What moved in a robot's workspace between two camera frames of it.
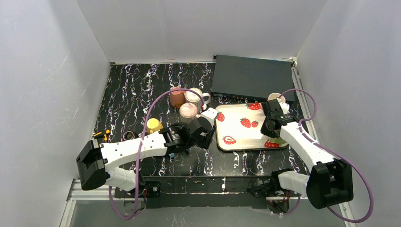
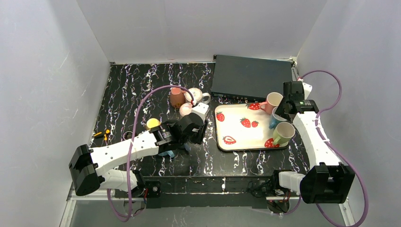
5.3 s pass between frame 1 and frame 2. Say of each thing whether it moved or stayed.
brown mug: stayed
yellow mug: stayed
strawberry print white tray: stayed
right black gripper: moved
